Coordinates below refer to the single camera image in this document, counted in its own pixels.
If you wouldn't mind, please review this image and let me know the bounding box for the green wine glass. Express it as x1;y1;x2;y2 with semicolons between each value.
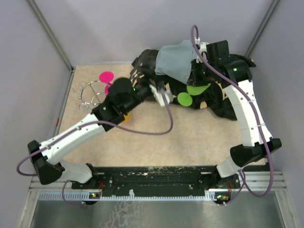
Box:
177;83;211;107

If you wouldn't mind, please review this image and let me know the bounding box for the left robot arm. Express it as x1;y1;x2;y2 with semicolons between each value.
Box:
28;77;152;189

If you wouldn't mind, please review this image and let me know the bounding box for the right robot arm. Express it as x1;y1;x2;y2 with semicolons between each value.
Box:
192;38;282;188

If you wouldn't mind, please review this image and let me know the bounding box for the orange wine glass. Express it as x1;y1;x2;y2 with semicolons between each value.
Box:
123;114;131;122

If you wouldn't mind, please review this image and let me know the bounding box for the pink wine glass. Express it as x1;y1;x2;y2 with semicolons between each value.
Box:
99;71;114;94

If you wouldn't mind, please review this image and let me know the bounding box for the light blue folded towel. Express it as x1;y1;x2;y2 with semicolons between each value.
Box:
154;40;197;84

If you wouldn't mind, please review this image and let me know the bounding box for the black patterned blanket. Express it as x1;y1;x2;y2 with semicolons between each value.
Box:
130;49;237;121

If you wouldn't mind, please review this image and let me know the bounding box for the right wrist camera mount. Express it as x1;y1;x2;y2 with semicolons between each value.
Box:
194;37;209;56

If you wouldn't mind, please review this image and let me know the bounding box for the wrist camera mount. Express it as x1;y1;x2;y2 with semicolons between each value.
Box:
194;37;209;56
150;85;173;107

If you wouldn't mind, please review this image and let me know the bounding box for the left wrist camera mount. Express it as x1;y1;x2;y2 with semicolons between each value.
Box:
150;85;173;107

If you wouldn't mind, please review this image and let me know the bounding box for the chrome wire glass rack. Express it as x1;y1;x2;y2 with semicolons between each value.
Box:
72;80;107;113

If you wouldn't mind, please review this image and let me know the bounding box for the grey slotted cable duct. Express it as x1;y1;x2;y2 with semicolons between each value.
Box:
38;189;230;202

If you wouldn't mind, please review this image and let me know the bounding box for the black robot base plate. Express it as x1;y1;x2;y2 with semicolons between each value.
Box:
72;166;240;197

